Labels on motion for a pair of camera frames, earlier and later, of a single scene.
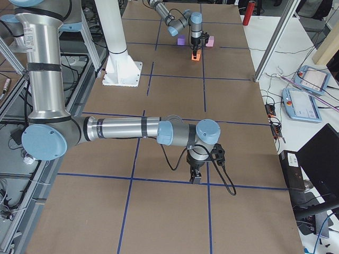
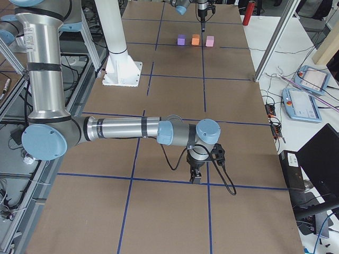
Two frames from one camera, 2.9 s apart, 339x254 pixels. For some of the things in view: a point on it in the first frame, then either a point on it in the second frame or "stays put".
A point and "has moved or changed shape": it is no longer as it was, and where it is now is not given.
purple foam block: [180, 39] stays put
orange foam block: [196, 55] has moved or changed shape
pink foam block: [211, 42] stays put
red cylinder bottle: [249, 11] stays put
